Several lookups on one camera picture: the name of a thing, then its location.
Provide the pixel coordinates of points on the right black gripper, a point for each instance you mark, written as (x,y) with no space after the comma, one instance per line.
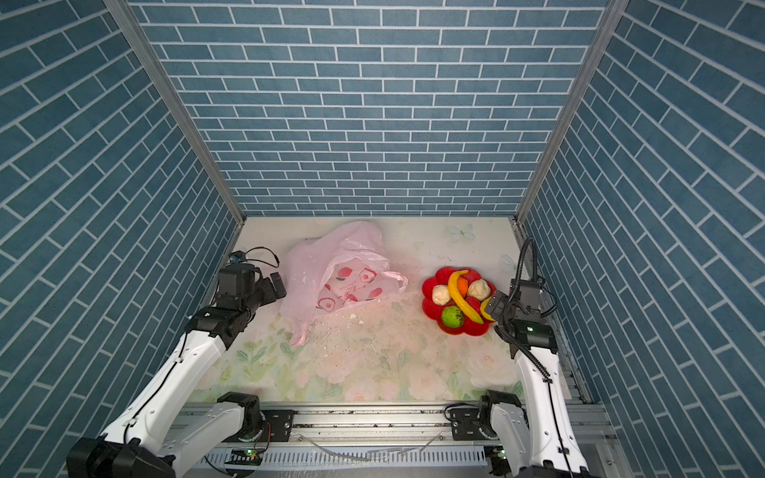
(499,303)

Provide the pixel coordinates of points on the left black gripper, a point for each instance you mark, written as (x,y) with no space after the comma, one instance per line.
(271,295)

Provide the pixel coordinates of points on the yellow fake banana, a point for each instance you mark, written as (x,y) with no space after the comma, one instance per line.
(459,300)
(483,310)

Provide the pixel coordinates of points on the red flower-shaped plate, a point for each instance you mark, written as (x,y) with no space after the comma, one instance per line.
(434,311)

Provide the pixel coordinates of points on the green fake kiwi half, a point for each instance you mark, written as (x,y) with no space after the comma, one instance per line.
(452,317)

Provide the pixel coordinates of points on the cream fake peeled fruit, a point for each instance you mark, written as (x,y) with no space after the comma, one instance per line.
(441,295)

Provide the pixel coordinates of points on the pink plastic bag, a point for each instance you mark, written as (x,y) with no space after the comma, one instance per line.
(344,269)

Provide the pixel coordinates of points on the orange fake fruit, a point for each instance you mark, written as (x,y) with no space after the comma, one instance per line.
(462,285)

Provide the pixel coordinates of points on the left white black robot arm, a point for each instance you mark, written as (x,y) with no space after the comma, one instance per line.
(136,443)

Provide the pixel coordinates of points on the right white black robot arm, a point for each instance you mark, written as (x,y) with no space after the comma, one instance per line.
(535,433)

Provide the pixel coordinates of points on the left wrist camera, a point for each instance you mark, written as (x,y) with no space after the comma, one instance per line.
(237,257)

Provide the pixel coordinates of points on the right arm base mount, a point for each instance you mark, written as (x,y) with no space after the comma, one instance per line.
(472,425)

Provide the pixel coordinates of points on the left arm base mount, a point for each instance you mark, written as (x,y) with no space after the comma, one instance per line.
(274,425)

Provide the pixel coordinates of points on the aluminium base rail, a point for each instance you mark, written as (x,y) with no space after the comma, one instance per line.
(386,423)

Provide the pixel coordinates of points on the white slotted cable duct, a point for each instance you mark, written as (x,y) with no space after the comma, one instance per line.
(307,458)

